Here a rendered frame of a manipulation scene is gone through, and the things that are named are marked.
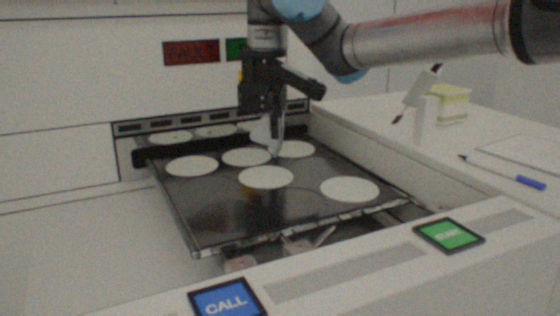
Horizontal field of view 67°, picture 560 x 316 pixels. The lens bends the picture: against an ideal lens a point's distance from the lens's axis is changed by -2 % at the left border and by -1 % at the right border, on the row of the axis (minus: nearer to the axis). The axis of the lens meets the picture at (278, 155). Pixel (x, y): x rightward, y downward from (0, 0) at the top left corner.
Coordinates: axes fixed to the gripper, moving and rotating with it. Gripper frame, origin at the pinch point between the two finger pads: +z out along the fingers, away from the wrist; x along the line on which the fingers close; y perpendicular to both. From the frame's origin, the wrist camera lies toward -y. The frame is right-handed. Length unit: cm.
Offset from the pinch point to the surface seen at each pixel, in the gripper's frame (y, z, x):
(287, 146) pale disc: -0.6, 1.6, -7.4
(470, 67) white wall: -103, 26, -276
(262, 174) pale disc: 1.6, 1.6, 8.1
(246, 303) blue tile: -6, -5, 49
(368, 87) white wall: -24, 33, -219
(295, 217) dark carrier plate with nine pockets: -6.6, 1.6, 22.8
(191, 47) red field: 18.6, -19.3, -4.5
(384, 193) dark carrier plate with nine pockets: -20.1, 1.6, 12.2
